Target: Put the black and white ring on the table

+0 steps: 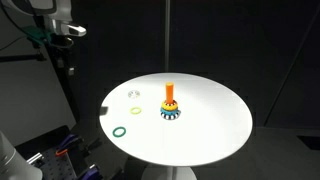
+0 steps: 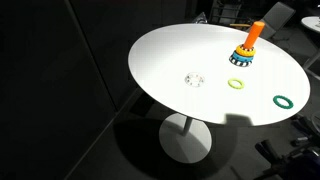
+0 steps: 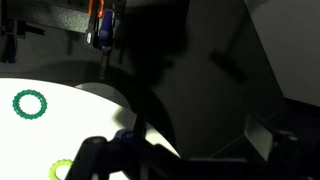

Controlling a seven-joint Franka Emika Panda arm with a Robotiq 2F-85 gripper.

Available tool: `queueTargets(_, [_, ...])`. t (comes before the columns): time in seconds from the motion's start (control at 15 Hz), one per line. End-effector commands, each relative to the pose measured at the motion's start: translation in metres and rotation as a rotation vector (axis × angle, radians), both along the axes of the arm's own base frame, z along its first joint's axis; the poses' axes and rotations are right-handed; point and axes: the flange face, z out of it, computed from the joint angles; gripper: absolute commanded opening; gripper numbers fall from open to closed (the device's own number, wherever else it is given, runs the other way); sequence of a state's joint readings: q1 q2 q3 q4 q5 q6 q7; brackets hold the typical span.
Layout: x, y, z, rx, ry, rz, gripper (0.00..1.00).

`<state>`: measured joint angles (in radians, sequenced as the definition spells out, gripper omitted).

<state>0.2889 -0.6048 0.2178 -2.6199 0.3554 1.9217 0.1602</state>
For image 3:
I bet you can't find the orange clamp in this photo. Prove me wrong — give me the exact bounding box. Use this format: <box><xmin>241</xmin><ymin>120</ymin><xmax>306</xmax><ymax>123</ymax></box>
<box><xmin>87</xmin><ymin>0</ymin><xmax>105</xmax><ymax>18</ymax></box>

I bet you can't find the yellow-green toothed ring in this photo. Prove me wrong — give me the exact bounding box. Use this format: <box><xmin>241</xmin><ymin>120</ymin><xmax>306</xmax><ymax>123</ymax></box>
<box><xmin>48</xmin><ymin>159</ymin><xmax>74</xmax><ymax>180</ymax></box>

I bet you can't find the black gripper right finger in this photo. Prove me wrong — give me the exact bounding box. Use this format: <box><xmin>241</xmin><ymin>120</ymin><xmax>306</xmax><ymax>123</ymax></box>
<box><xmin>244</xmin><ymin>113</ymin><xmax>320</xmax><ymax>180</ymax></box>

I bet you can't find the grey perforated breadboard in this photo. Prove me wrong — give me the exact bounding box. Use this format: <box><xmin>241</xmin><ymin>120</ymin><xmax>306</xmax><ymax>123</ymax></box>
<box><xmin>6</xmin><ymin>0</ymin><xmax>91</xmax><ymax>34</ymax></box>

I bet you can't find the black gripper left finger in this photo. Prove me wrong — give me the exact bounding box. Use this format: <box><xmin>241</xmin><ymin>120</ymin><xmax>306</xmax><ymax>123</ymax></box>
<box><xmin>64</xmin><ymin>111</ymin><xmax>188</xmax><ymax>180</ymax></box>

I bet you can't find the dark green toothed ring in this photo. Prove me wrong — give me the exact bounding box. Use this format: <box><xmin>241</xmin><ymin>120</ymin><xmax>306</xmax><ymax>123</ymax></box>
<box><xmin>12</xmin><ymin>89</ymin><xmax>48</xmax><ymax>121</ymax></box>

